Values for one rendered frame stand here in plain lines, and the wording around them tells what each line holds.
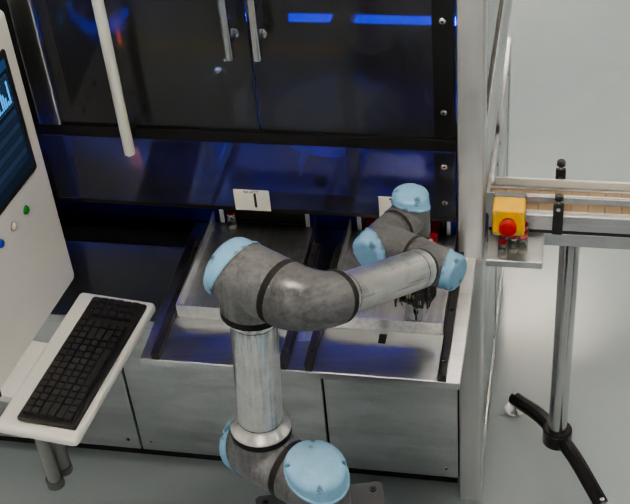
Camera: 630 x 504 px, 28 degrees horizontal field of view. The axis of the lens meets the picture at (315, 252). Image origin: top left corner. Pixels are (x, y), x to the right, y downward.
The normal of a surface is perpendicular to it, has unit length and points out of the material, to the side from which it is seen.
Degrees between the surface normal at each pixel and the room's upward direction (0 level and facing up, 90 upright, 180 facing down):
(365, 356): 0
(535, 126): 0
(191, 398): 90
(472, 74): 90
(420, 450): 90
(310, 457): 7
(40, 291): 90
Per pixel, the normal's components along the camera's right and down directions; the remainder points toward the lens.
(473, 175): -0.19, 0.64
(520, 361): -0.08, -0.76
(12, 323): 0.95, 0.13
